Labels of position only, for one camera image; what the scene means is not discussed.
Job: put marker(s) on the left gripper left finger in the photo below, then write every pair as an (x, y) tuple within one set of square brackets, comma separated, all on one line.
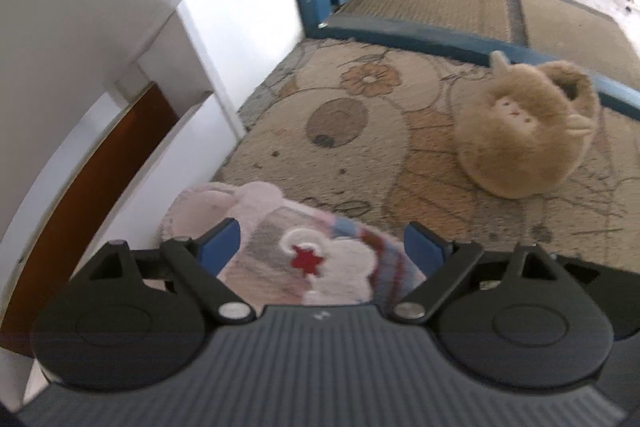
[(131, 319)]

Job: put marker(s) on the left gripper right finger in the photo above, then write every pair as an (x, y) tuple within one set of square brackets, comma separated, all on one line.
[(536, 329)]

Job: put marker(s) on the striped knit slipper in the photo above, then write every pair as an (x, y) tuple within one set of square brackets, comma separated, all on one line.
[(292, 254)]

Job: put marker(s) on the brown fluffy animal slipper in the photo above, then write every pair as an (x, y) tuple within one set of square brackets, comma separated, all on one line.
[(528, 129)]

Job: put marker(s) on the cartoon patterned door mat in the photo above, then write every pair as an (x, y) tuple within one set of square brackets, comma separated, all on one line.
[(366, 132)]

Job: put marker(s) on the woven straw outdoor mat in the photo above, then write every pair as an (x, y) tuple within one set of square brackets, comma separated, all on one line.
[(560, 28)]

